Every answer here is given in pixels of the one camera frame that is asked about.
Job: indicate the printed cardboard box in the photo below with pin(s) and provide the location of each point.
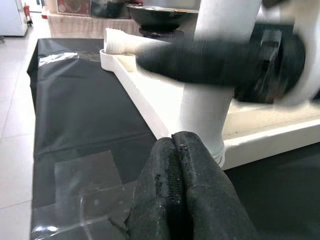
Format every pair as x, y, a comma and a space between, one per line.
73, 6

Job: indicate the white plastic children table top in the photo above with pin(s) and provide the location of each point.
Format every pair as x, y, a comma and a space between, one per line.
262, 132

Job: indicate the white plastic table leg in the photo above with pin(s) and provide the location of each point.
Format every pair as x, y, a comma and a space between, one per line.
120, 42
205, 112

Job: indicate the black round stool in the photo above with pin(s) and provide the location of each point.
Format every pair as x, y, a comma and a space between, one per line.
157, 33

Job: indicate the black glossy container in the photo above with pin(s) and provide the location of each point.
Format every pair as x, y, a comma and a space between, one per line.
110, 8

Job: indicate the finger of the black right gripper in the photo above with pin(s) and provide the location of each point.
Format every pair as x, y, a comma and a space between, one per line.
200, 62

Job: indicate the clear tape patch on cloth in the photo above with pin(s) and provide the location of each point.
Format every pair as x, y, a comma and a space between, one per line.
82, 190

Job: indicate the beige cloth covered table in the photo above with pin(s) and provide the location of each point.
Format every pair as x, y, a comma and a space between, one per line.
87, 27

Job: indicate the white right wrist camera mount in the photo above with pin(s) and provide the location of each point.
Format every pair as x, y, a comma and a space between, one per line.
312, 75

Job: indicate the small red fire extinguisher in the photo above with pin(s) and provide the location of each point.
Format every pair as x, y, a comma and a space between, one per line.
27, 12

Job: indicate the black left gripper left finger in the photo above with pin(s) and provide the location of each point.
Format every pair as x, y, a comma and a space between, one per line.
155, 200

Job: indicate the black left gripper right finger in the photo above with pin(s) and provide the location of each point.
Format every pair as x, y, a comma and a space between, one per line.
215, 200

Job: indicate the large black bowl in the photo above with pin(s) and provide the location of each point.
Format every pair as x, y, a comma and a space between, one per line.
160, 17

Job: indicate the white cabinet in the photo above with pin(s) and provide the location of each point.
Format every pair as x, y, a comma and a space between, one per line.
11, 17

